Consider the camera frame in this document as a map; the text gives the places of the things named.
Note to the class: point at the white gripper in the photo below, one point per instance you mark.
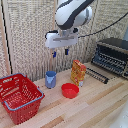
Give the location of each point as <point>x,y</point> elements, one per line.
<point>61,39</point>

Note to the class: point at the orange yellow food box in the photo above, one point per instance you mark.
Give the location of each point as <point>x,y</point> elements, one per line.
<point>78,73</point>

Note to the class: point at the red plastic shopping basket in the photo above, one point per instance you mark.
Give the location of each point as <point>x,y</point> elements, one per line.
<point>20,98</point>

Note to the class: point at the red bowl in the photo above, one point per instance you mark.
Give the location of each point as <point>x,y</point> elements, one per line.
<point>70,90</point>

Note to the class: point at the black oven door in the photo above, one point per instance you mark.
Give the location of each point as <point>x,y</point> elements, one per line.
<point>97,75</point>

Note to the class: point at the blue cup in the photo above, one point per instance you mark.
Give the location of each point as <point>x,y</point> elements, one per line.
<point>50,80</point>

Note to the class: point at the metal oven tray rack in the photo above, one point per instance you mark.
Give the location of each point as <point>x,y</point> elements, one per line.
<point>110,61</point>

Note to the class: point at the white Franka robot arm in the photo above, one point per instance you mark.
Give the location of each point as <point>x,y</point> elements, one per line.
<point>71,13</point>

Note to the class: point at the woven folding screen panel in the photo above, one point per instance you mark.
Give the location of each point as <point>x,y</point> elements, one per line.
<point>30,40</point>
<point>111,16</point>
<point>83,50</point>

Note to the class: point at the black toaster oven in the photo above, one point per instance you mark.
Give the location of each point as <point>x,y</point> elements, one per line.
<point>115,48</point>

